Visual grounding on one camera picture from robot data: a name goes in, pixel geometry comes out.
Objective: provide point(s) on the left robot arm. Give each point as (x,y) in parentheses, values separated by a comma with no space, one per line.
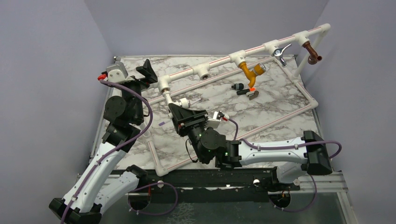
(129,116)

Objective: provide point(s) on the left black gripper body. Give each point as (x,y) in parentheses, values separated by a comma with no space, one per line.
(138,84)

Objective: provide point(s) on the brown plastic faucet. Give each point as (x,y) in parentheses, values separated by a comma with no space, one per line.
(313,57)

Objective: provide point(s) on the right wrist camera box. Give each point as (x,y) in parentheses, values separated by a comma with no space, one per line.
(217,118)

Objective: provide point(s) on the small black grey cap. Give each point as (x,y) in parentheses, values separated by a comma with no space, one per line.
(237,86)

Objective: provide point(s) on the yellow plastic faucet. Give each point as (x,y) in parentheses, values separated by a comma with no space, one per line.
(251,74)

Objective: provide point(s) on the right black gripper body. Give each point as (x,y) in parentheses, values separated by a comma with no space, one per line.
(196,125)

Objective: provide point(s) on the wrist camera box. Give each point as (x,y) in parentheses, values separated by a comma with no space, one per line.
(217,118)
(117,73)

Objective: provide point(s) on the black mounting rail base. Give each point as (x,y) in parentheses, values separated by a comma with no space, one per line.
(213,186)

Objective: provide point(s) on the white PVC pipe frame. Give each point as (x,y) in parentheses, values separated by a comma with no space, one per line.
(294,115)

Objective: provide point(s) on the white faucet chrome knob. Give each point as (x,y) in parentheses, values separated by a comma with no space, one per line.
(168,96)

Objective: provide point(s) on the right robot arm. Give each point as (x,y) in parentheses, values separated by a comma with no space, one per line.
(309,152)

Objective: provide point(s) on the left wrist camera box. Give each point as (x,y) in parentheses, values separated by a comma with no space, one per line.
(117,73)

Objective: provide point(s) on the black orange marker pen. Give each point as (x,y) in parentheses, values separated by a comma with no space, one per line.
(245,91)

